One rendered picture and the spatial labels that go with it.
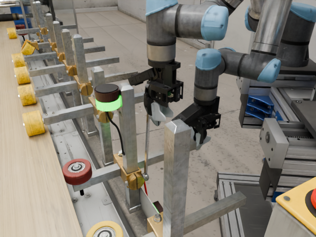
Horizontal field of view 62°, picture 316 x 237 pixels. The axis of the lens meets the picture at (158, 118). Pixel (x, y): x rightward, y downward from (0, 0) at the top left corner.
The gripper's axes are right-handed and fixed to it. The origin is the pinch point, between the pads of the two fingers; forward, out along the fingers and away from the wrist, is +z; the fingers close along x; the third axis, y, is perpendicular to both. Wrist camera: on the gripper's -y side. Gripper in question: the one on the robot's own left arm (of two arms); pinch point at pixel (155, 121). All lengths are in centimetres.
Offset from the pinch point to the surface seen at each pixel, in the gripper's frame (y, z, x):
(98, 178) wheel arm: -6.3, 14.2, -19.1
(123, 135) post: 0.0, -1.3, -13.0
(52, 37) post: -117, -1, 31
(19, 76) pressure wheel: -79, 4, -8
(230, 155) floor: -25, 99, 120
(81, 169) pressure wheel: -7.9, 8.6, -23.0
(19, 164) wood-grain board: -23.5, 9.0, -33.6
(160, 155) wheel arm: 1.0, 13.5, 1.0
